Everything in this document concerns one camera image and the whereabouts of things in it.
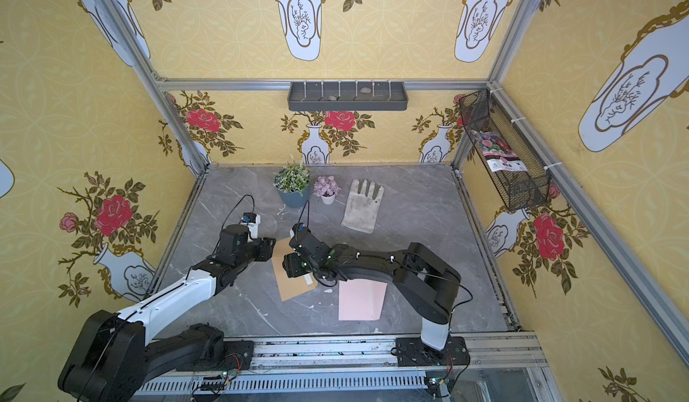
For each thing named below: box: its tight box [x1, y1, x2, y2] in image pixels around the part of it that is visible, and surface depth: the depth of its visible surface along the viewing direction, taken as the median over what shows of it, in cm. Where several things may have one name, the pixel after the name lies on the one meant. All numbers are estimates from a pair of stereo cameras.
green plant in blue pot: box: [272, 155, 310, 209], surface depth 98 cm
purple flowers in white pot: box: [313, 174, 342, 206], surface depth 105 cm
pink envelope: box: [338, 278, 388, 322], surface depth 85 cm
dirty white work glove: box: [340, 178, 385, 235], surface depth 108 cm
